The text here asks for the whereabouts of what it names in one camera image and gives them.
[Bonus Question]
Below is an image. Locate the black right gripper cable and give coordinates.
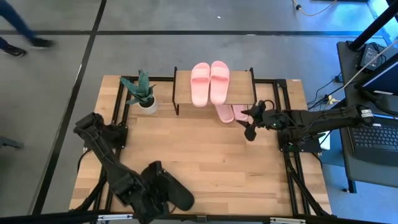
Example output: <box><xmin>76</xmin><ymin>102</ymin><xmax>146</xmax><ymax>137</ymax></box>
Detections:
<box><xmin>262</xmin><ymin>99</ymin><xmax>277</xmax><ymax>111</ymax></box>

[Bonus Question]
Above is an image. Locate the white cable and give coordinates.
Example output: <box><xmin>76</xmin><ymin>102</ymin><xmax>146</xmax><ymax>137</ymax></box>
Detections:
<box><xmin>341</xmin><ymin>38</ymin><xmax>398</xmax><ymax>91</ymax></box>

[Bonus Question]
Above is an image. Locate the black floor cable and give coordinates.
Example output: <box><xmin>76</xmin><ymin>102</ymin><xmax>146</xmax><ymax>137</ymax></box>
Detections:
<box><xmin>306</xmin><ymin>73</ymin><xmax>343</xmax><ymax>111</ymax></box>

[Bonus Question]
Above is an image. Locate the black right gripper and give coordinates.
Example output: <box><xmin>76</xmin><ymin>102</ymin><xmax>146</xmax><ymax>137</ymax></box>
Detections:
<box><xmin>236</xmin><ymin>100</ymin><xmax>289</xmax><ymax>142</ymax></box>

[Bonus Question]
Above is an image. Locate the black power adapter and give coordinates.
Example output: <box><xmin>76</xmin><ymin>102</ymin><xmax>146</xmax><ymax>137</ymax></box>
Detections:
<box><xmin>359</xmin><ymin>43</ymin><xmax>381</xmax><ymax>71</ymax></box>

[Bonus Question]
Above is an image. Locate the white sheet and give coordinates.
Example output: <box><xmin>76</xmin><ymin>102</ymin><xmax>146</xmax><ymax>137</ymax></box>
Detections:
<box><xmin>318</xmin><ymin>130</ymin><xmax>332</xmax><ymax>151</ymax></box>

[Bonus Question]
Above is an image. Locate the yellow plug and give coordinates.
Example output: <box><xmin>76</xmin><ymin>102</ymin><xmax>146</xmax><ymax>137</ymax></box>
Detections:
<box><xmin>325</xmin><ymin>94</ymin><xmax>341</xmax><ymax>106</ymax></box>

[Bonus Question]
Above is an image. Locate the yellow cable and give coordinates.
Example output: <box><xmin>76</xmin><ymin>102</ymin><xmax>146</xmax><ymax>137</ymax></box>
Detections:
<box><xmin>291</xmin><ymin>0</ymin><xmax>339</xmax><ymax>17</ymax></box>

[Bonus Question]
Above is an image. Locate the grey chair base leg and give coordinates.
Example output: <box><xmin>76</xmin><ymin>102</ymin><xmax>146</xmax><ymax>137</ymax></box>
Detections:
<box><xmin>0</xmin><ymin>135</ymin><xmax>25</xmax><ymax>151</ymax></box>

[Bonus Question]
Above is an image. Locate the black desk with pole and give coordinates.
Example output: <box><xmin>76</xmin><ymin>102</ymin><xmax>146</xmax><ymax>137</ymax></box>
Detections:
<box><xmin>336</xmin><ymin>40</ymin><xmax>398</xmax><ymax>118</ymax></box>

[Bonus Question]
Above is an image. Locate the black rig bar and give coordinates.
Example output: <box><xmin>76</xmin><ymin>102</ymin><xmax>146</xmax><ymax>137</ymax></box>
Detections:
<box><xmin>0</xmin><ymin>210</ymin><xmax>398</xmax><ymax>224</ymax></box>

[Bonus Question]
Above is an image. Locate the black keyboard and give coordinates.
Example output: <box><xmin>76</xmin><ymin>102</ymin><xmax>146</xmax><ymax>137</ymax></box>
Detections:
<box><xmin>347</xmin><ymin>122</ymin><xmax>398</xmax><ymax>166</ymax></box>

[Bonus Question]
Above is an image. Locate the pink rubber slide sandal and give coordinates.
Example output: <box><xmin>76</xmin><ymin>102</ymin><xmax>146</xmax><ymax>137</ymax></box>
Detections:
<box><xmin>214</xmin><ymin>104</ymin><xmax>235</xmax><ymax>124</ymax></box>
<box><xmin>210</xmin><ymin>60</ymin><xmax>231</xmax><ymax>106</ymax></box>
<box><xmin>190</xmin><ymin>62</ymin><xmax>211</xmax><ymax>108</ymax></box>
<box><xmin>232</xmin><ymin>104</ymin><xmax>250</xmax><ymax>122</ymax></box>

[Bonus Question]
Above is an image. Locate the green plant in white pot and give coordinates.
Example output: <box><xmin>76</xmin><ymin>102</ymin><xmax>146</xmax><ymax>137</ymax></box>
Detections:
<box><xmin>119</xmin><ymin>68</ymin><xmax>159</xmax><ymax>115</ymax></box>

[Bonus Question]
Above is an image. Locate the black table frame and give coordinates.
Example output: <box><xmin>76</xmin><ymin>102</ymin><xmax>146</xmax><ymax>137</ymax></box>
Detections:
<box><xmin>70</xmin><ymin>75</ymin><xmax>332</xmax><ymax>218</ymax></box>

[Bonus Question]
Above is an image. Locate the computer monitor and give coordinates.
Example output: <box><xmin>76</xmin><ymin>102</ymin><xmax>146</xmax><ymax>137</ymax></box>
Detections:
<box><xmin>356</xmin><ymin>52</ymin><xmax>398</xmax><ymax>98</ymax></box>

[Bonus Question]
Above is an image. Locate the person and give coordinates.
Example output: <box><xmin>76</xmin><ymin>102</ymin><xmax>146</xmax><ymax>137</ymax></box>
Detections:
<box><xmin>0</xmin><ymin>0</ymin><xmax>58</xmax><ymax>58</ymax></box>

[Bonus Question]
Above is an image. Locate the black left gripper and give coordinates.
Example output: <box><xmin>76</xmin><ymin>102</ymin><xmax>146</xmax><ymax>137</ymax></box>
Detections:
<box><xmin>129</xmin><ymin>182</ymin><xmax>171</xmax><ymax>223</ymax></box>

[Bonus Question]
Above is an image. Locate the wooden shelf with black frame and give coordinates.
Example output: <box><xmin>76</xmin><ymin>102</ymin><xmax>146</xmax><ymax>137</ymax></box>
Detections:
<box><xmin>172</xmin><ymin>66</ymin><xmax>258</xmax><ymax>116</ymax></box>

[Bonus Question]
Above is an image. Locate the black pole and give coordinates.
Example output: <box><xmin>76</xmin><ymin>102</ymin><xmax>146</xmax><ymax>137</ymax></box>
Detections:
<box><xmin>348</xmin><ymin>0</ymin><xmax>398</xmax><ymax>52</ymax></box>

